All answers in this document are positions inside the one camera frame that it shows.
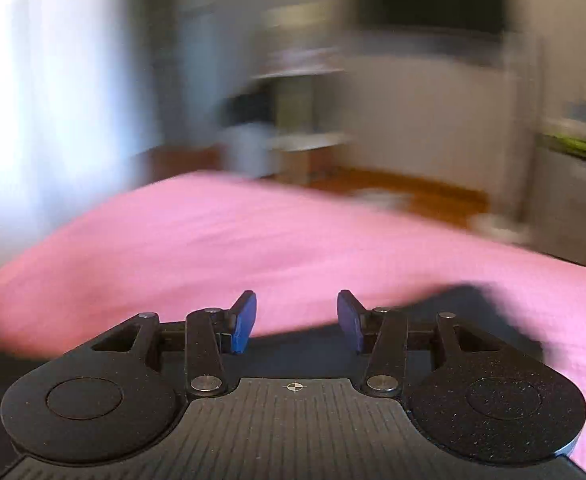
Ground cabinet with green items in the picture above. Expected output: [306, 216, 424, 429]
[533, 80, 586, 266]

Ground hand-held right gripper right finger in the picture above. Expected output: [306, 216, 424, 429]
[336, 288, 502, 398]

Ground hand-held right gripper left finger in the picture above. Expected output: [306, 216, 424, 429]
[92, 289, 259, 398]

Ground black pants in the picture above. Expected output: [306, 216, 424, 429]
[0, 284, 546, 461]

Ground white curtain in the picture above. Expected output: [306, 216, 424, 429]
[0, 0, 144, 241]

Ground metal shelf rack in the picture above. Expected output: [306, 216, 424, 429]
[245, 2, 351, 183]

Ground dark bag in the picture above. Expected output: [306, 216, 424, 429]
[215, 92, 279, 128]

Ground dark screen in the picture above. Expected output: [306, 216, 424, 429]
[350, 0, 506, 66]

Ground pink ribbed bedspread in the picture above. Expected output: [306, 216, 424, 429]
[0, 170, 586, 480]

